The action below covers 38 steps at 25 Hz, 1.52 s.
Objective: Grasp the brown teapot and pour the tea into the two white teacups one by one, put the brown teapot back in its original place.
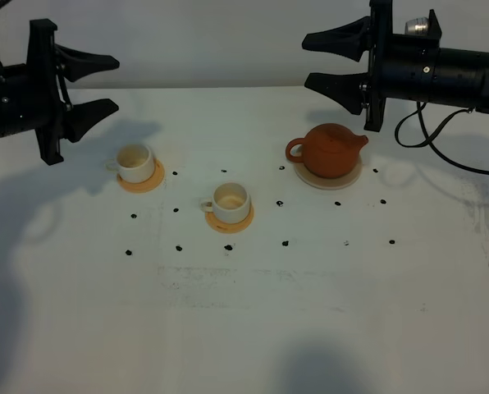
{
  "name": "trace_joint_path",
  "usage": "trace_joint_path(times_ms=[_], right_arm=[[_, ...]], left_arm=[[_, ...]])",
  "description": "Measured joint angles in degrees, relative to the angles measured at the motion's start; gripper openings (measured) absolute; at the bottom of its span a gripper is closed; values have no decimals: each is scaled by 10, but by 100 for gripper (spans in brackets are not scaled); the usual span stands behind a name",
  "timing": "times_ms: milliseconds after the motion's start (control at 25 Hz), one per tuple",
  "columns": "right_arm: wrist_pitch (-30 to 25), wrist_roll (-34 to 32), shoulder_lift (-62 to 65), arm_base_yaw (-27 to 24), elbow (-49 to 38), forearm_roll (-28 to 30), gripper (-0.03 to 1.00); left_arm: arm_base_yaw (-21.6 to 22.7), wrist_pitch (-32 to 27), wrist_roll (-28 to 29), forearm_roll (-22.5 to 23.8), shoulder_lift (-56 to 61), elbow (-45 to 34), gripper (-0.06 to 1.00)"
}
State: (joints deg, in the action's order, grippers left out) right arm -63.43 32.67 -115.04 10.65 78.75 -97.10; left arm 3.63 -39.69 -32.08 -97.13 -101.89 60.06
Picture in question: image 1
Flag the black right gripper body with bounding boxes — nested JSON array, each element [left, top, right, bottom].
[[364, 1, 441, 132]]

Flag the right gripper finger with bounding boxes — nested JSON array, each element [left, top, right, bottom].
[[304, 72, 369, 115], [302, 16, 371, 62]]

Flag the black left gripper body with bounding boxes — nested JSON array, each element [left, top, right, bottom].
[[0, 19, 66, 165]]

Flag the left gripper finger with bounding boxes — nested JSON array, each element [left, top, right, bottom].
[[65, 98, 119, 143], [57, 45, 120, 82]]

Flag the brown clay teapot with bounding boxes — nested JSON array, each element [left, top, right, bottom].
[[285, 123, 368, 179]]

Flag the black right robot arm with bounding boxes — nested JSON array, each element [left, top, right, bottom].
[[302, 1, 489, 132]]

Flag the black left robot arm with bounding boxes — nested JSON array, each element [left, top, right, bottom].
[[0, 19, 120, 165]]

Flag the beige teapot saucer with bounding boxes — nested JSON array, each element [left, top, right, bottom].
[[293, 155, 363, 190]]

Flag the far white teacup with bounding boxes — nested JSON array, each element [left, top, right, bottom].
[[105, 144, 155, 184]]

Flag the white teacup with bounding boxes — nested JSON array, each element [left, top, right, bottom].
[[105, 144, 155, 184], [199, 182, 251, 224]]

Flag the far orange coaster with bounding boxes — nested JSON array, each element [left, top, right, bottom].
[[117, 158, 165, 194]]

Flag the orange coaster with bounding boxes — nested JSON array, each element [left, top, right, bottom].
[[117, 158, 165, 194], [204, 204, 254, 234]]

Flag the near white teacup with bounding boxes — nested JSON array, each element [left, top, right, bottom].
[[199, 182, 251, 224]]

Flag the near orange coaster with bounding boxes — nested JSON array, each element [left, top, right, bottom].
[[204, 204, 254, 234]]

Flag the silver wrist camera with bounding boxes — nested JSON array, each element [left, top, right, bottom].
[[404, 9, 442, 40]]

